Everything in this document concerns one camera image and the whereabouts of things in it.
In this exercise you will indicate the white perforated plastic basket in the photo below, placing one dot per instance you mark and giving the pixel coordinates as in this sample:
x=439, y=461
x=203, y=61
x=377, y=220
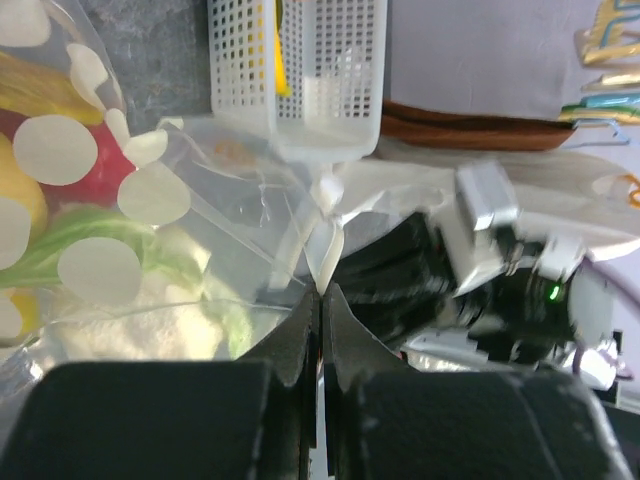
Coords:
x=334, y=56

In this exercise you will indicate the orange clothes hanger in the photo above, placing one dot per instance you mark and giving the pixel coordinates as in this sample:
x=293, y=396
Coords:
x=633, y=190

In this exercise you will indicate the small yellow banana bunch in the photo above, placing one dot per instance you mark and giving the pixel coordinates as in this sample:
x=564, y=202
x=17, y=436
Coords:
x=33, y=90

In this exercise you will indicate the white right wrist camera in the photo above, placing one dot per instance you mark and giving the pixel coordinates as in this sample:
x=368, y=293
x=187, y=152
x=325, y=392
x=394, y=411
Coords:
x=481, y=237

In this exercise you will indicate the red apple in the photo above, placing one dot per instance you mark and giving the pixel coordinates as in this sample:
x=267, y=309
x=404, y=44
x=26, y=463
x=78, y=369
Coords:
x=72, y=161

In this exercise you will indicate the white cauliflower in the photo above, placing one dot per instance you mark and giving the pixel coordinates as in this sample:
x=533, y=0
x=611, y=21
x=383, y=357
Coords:
x=105, y=287

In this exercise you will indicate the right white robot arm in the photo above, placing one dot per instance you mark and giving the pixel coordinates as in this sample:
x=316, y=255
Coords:
x=527, y=321

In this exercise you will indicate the clear polka dot zip bag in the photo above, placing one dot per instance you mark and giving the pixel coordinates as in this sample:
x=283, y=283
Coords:
x=270, y=224

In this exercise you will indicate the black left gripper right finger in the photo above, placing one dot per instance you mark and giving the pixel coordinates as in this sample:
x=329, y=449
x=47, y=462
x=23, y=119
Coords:
x=387, y=420

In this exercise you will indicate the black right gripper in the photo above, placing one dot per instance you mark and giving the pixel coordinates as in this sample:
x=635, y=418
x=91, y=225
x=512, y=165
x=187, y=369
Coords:
x=399, y=283

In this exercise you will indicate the white cloth garment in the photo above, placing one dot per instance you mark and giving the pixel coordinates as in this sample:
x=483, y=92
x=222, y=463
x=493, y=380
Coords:
x=559, y=191

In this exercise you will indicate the yellow clothes hanger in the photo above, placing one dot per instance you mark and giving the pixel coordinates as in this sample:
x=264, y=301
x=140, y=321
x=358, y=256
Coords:
x=612, y=50

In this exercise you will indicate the brown folded cloth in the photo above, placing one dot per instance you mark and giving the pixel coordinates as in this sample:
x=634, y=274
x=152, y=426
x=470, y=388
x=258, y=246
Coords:
x=433, y=129

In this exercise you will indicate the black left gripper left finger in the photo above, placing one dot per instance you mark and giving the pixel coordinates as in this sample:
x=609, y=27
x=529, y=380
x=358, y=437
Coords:
x=252, y=418

